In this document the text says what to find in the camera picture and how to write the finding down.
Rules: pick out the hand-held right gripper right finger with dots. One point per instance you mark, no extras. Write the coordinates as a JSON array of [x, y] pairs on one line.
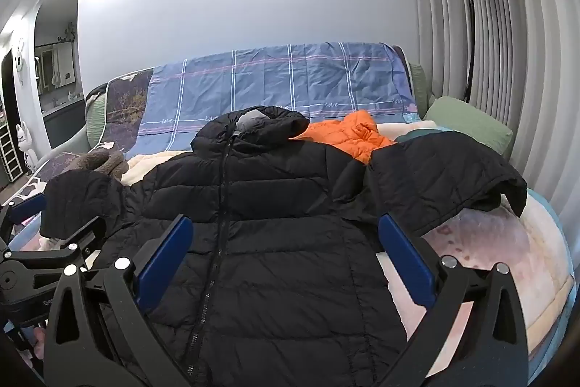
[[405, 260]]

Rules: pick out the pink blanket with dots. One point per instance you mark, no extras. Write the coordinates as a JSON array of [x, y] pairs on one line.
[[489, 251]]

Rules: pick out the blue plaid sheet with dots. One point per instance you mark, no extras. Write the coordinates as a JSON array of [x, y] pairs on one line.
[[272, 83]]

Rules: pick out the brown fleece garment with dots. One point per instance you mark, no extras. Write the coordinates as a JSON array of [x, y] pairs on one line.
[[97, 162]]

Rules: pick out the white bear wall ornament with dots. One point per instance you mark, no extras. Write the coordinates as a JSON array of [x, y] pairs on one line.
[[19, 63]]

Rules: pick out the dark teal garment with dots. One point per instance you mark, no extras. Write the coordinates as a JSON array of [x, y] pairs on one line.
[[414, 136]]

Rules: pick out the cream blanket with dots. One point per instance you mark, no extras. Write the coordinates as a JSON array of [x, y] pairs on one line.
[[142, 162]]

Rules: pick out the orange puffer jacket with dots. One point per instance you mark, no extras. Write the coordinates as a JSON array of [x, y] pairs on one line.
[[353, 133]]

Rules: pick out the green pillow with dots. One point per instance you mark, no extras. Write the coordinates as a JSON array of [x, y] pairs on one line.
[[466, 122]]

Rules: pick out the purple floral printed blanket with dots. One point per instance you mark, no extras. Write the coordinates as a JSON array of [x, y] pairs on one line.
[[124, 106]]

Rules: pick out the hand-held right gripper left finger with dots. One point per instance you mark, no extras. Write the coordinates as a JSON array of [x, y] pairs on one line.
[[165, 255]]

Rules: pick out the black puffer jacket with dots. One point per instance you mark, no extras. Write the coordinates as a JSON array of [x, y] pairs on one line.
[[281, 210]]

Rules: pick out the white ladder shelf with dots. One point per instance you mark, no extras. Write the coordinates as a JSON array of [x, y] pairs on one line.
[[10, 155]]

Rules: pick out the grey pleated curtain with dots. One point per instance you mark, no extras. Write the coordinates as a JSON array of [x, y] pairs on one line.
[[521, 51]]

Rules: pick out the green sofa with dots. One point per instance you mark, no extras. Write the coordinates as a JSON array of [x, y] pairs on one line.
[[419, 90]]

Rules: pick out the white cat figurine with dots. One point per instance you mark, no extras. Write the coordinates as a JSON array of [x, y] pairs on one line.
[[26, 146]]

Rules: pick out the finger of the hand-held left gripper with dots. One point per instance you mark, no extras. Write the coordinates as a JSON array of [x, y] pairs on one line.
[[27, 205], [79, 239]]

